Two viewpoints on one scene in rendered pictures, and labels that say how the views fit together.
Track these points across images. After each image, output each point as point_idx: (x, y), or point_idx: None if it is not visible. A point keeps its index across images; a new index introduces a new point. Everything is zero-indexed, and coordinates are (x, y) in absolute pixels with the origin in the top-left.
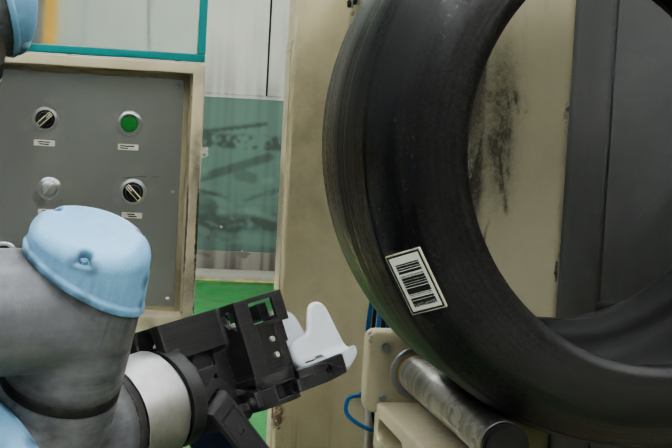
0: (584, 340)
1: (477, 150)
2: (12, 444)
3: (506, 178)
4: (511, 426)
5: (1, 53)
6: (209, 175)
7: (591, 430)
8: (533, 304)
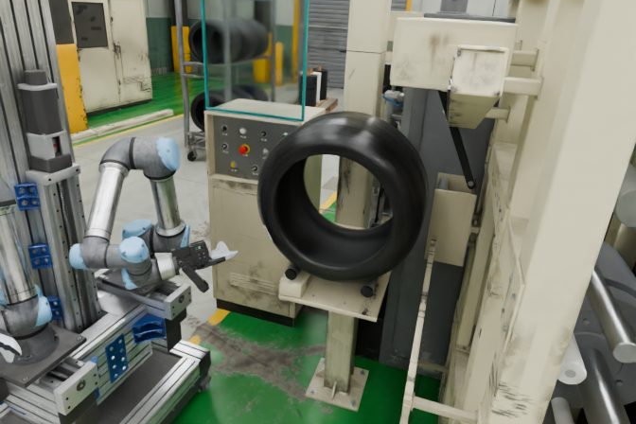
0: (355, 238)
1: (340, 175)
2: (125, 278)
3: (348, 184)
4: (291, 270)
5: (169, 171)
6: None
7: (313, 274)
8: (356, 220)
